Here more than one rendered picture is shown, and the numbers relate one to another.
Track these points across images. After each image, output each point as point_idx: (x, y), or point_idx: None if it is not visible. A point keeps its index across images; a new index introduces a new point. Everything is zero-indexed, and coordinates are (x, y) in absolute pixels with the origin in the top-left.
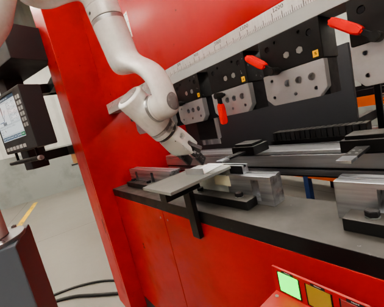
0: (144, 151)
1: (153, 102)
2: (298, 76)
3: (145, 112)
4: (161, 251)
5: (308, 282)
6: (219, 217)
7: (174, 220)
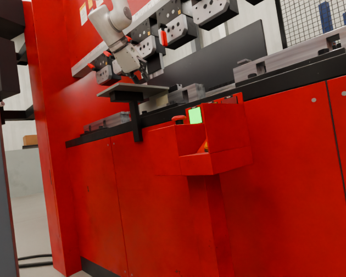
0: (99, 116)
1: (113, 11)
2: (211, 0)
3: (107, 20)
4: (104, 183)
5: (205, 103)
6: (155, 114)
7: (119, 140)
